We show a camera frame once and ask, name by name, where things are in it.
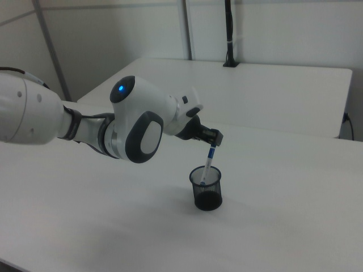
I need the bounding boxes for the black pole with clamp base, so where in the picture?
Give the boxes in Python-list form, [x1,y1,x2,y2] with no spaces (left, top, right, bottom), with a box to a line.
[222,0,240,68]

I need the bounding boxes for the dark cable on robot arm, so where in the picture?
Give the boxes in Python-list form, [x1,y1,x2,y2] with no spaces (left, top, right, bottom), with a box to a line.
[0,66,50,89]

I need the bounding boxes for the blue and white marker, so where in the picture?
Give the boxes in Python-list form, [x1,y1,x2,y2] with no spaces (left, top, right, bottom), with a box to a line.
[200,144,217,186]

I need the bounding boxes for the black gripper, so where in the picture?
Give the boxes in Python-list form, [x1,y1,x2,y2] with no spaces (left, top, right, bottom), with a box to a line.
[175,114,225,147]

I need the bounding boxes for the large white background table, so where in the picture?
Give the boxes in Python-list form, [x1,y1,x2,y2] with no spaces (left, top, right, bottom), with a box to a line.
[76,57,353,139]

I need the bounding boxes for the black mesh pen cup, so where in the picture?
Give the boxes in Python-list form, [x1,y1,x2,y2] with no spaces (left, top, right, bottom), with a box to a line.
[188,166,223,211]

